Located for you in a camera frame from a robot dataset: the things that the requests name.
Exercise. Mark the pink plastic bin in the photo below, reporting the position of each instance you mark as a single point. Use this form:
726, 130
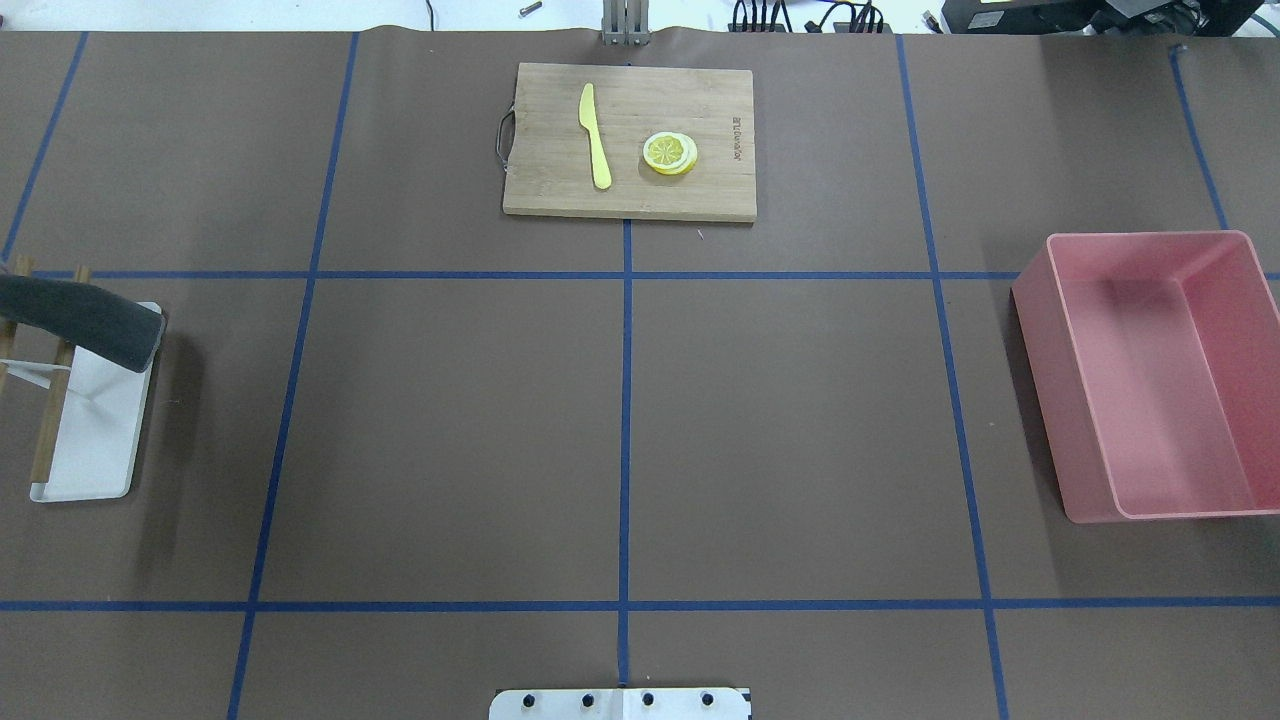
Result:
1154, 356

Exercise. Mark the wooden cutting board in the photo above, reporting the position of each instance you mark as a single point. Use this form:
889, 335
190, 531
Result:
548, 167

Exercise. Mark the aluminium frame post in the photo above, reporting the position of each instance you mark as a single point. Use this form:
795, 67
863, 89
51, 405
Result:
625, 23

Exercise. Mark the yellow lemon slices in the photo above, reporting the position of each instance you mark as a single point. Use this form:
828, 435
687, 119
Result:
670, 153

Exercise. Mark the yellow plastic knife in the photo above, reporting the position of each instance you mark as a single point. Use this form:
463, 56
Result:
601, 175

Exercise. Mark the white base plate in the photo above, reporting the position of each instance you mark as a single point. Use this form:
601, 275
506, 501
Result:
623, 703

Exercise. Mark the dark grey cloth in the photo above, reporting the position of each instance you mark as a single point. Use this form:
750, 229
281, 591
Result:
123, 332

